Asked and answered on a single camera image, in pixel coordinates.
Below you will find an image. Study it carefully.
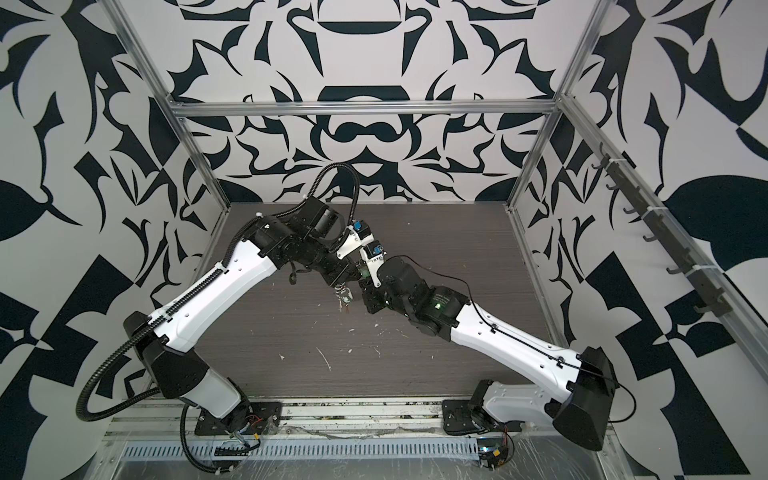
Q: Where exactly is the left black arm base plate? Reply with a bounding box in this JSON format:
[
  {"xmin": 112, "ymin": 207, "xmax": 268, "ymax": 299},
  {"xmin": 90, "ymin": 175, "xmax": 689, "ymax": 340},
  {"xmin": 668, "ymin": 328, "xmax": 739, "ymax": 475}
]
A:
[{"xmin": 194, "ymin": 401, "xmax": 283, "ymax": 437}]

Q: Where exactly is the black wall hook rail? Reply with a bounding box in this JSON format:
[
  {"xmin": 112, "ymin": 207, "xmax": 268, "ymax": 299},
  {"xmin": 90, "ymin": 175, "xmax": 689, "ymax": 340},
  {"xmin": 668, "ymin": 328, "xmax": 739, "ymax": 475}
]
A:
[{"xmin": 593, "ymin": 144, "xmax": 734, "ymax": 318}]

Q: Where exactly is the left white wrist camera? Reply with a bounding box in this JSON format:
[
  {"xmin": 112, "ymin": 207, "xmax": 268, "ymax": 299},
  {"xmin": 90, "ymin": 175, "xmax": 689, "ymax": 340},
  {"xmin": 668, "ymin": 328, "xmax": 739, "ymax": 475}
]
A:
[{"xmin": 336, "ymin": 220, "xmax": 372, "ymax": 259}]

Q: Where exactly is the white slotted cable duct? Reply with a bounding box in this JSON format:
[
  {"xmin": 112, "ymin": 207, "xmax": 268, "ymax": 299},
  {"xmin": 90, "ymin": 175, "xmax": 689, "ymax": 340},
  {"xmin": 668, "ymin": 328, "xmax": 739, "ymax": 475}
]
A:
[{"xmin": 119, "ymin": 437, "xmax": 481, "ymax": 462}]

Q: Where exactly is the left black corrugated cable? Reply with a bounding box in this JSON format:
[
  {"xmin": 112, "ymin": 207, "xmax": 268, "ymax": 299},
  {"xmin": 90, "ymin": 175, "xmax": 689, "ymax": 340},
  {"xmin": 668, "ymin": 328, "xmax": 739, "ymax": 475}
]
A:
[{"xmin": 74, "ymin": 161, "xmax": 361, "ymax": 475}]

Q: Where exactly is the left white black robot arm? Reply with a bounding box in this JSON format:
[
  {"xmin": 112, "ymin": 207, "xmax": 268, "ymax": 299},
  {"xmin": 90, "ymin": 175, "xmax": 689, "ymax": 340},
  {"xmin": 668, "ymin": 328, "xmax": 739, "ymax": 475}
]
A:
[{"xmin": 135, "ymin": 197, "xmax": 373, "ymax": 420}]

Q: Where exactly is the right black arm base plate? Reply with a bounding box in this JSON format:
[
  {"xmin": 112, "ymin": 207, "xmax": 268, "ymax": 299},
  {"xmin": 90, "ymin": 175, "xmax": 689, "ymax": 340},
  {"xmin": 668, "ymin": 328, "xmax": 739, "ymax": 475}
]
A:
[{"xmin": 441, "ymin": 400, "xmax": 523, "ymax": 436}]

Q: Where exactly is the small green circuit board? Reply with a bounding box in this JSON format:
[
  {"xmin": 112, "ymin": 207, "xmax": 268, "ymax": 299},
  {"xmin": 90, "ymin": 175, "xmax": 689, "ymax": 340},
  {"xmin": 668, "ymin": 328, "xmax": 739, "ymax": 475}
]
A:
[{"xmin": 477, "ymin": 435, "xmax": 515, "ymax": 470}]

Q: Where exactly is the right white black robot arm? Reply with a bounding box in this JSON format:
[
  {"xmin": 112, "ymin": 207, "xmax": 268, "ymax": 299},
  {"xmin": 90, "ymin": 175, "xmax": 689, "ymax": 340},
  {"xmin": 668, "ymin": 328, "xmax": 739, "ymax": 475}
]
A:
[{"xmin": 358, "ymin": 257, "xmax": 619, "ymax": 451}]

